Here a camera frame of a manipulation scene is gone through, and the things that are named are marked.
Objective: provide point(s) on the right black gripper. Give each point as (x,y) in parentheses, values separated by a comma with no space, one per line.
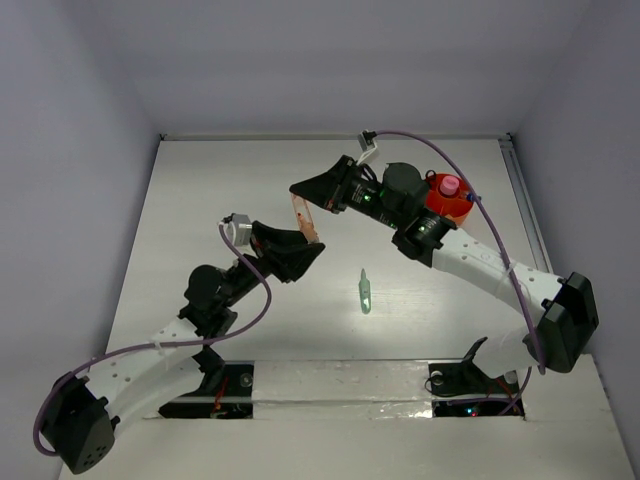
(330,189)

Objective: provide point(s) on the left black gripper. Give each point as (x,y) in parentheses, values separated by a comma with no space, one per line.
(284,254)

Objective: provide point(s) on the orange highlighter pen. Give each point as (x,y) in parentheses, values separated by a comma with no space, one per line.
(304,219)

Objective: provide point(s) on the green highlighter pen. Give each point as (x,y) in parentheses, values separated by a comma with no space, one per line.
(365,297)

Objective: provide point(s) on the black scissors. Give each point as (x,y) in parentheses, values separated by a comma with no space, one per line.
(429,176)

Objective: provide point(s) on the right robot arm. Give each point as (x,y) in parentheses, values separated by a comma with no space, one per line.
(562,310)

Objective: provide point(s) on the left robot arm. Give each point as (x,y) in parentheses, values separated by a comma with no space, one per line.
(90,406)

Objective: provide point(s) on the orange round container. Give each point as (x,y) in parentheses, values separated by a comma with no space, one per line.
(457,208)

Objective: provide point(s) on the pink glue bottle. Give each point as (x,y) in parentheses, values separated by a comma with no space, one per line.
(449,186)

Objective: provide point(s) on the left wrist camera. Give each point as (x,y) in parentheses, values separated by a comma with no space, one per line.
(237,229)

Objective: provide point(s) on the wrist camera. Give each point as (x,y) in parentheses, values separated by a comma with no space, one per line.
(369,147)
(237,229)

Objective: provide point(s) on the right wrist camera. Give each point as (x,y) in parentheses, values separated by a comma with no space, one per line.
(369,147)

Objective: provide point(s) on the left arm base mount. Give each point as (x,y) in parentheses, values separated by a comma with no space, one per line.
(224,393)

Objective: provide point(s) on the aluminium rail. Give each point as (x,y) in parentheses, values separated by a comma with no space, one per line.
(531,226)

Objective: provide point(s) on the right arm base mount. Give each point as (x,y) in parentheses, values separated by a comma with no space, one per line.
(460,389)

